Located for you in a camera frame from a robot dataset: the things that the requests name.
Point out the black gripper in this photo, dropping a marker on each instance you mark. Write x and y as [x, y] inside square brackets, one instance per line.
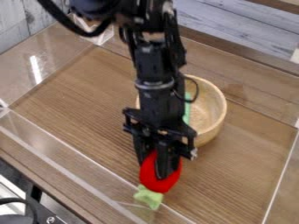
[156, 127]

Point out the clear acrylic tray wall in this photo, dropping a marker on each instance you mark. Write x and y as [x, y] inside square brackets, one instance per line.
[85, 187]

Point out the wooden bowl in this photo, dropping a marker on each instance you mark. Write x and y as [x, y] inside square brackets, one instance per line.
[208, 110]

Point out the black table clamp bracket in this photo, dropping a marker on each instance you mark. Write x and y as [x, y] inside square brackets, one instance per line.
[50, 211]

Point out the green rectangular block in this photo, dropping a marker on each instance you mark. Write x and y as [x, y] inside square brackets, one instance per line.
[187, 109]

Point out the red plush radish toy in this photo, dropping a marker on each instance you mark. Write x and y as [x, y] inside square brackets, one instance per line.
[152, 188]

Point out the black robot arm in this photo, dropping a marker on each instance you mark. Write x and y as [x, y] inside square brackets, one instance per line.
[148, 29]

